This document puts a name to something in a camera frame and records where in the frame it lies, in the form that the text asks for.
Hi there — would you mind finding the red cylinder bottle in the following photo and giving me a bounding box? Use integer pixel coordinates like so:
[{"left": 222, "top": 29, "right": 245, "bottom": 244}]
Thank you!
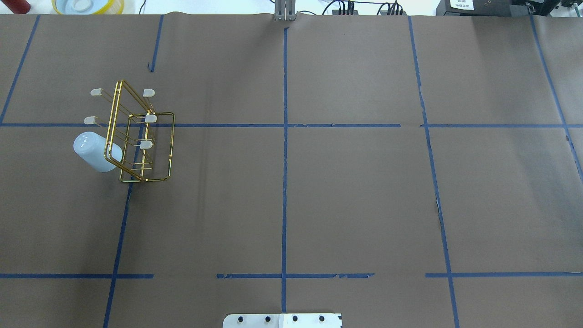
[{"left": 1, "top": 0, "right": 31, "bottom": 14}]

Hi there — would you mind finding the black computer box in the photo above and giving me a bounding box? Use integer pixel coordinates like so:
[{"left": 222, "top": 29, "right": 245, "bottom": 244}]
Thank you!
[{"left": 435, "top": 0, "right": 531, "bottom": 17}]

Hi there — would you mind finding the aluminium frame post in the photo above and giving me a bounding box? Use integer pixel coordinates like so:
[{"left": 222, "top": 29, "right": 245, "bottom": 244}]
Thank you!
[{"left": 272, "top": 0, "right": 297, "bottom": 21}]

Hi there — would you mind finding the light blue plastic cup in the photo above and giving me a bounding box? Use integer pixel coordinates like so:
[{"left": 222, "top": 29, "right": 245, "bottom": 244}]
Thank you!
[{"left": 73, "top": 131, "right": 116, "bottom": 173}]

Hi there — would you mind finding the gold wire cup holder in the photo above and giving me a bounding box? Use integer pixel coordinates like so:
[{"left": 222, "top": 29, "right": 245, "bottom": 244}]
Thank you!
[{"left": 83, "top": 79, "right": 176, "bottom": 184}]

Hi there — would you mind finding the yellow bowl with blue plate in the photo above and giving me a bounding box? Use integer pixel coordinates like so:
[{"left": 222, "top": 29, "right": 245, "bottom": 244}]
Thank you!
[{"left": 51, "top": 0, "right": 125, "bottom": 15}]

